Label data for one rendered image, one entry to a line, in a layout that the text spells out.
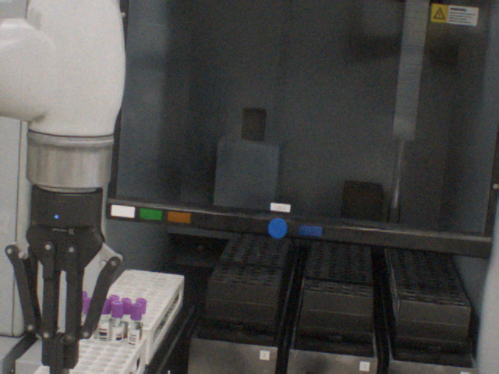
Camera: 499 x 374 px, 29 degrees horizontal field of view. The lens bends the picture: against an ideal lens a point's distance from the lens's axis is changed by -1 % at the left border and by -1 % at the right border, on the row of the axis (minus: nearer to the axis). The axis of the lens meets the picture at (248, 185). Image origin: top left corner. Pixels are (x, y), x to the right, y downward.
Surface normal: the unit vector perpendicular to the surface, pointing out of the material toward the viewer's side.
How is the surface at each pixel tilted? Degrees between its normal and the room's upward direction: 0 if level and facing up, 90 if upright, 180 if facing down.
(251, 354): 90
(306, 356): 90
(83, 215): 90
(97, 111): 108
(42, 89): 94
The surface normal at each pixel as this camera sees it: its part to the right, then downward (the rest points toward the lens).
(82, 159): 0.41, 0.19
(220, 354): -0.10, 0.16
